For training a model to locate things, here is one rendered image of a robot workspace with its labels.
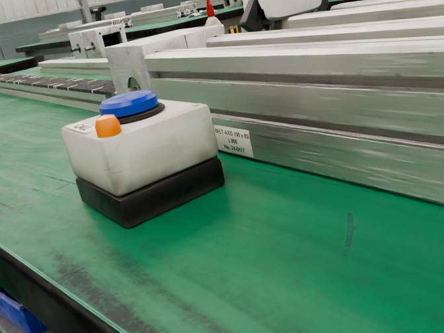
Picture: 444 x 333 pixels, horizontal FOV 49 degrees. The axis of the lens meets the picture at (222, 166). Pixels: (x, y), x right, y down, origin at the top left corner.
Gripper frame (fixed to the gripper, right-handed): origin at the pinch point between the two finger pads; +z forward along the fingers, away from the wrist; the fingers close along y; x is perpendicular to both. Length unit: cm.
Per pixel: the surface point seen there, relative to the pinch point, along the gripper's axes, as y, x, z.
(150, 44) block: 23.0, 5.3, -6.4
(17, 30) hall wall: -256, -1133, -15
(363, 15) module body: 5.0, 16.0, -4.9
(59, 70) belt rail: 2, -92, 2
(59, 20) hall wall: -357, -1144, -18
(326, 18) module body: 5.0, 11.2, -5.0
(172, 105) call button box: 29.3, 18.5, -3.0
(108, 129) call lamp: 35.2, 21.0, -3.5
